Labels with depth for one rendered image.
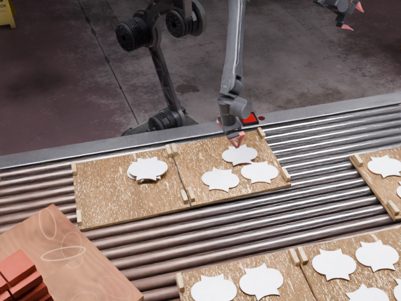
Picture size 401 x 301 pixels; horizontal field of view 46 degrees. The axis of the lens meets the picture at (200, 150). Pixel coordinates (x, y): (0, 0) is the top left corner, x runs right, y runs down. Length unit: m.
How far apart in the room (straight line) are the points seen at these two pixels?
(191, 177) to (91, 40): 3.12
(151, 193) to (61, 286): 0.53
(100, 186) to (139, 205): 0.19
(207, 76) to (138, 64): 0.65
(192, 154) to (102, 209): 0.45
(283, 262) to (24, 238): 0.85
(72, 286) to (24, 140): 2.33
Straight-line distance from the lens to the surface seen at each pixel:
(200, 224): 1.76
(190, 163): 1.95
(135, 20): 2.95
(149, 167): 1.90
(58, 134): 3.71
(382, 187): 1.99
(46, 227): 1.67
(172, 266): 1.65
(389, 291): 1.69
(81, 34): 4.98
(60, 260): 1.57
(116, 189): 1.88
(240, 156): 1.97
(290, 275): 1.63
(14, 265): 1.26
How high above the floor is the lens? 2.28
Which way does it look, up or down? 42 degrees down
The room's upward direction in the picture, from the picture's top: straight up
